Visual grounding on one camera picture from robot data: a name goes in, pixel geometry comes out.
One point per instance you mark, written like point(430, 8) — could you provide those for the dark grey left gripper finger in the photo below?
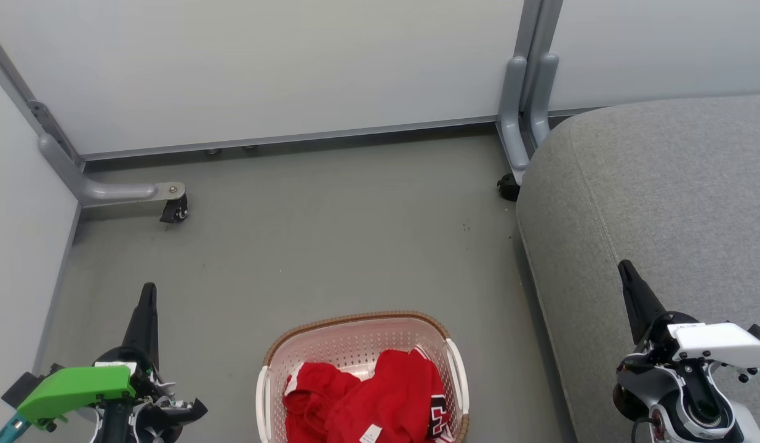
point(146, 323)

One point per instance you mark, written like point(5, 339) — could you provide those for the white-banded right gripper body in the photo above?
point(718, 341)

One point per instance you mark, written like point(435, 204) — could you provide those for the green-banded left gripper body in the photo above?
point(72, 387)

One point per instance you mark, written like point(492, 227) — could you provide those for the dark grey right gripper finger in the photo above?
point(639, 304)

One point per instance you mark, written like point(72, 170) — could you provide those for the red shorts with elastic waistband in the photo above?
point(312, 400)

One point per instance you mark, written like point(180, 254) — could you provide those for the red garment with white label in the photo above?
point(398, 387)

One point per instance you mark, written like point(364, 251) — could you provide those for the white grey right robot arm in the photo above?
point(681, 406)

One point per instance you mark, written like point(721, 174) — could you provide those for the grey fabric sofa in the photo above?
point(669, 191)

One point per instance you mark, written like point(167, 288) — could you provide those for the black caster wheel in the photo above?
point(509, 187)
point(175, 210)

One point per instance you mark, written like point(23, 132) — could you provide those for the grey partition foot left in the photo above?
point(96, 192)

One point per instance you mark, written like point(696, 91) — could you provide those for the white perforated laundry basket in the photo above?
point(355, 344)

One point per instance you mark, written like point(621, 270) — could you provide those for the grey partition post with foot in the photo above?
point(509, 123)

